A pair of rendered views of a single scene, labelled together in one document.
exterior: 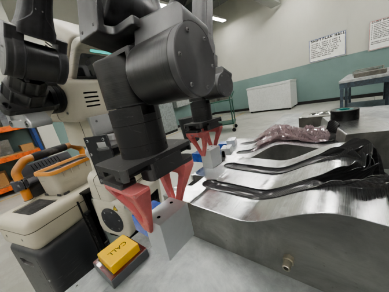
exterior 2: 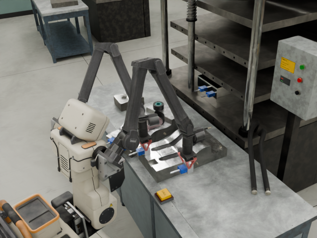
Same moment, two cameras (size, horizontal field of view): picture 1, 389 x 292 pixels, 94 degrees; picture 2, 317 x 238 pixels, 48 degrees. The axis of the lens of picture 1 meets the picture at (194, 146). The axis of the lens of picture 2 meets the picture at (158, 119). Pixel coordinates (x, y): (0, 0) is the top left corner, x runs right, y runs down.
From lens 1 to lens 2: 1.91 m
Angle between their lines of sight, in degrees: 63
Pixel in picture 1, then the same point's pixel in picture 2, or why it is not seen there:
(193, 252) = (174, 181)
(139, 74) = (199, 138)
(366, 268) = (207, 155)
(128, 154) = (191, 152)
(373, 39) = not seen: outside the picture
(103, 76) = (191, 140)
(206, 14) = not seen: hidden behind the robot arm
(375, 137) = not seen: hidden behind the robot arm
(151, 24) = (198, 131)
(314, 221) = (201, 151)
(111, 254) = (165, 194)
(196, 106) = (145, 130)
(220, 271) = (185, 177)
